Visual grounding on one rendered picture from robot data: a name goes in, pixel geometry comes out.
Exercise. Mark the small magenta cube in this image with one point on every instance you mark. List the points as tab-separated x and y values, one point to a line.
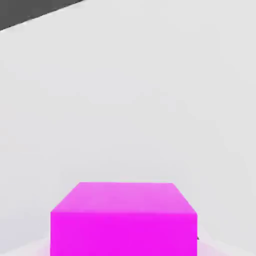
124	230

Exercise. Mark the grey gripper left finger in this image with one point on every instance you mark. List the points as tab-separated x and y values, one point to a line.
41	250

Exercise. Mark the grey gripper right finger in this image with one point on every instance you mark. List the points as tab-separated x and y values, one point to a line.
203	250

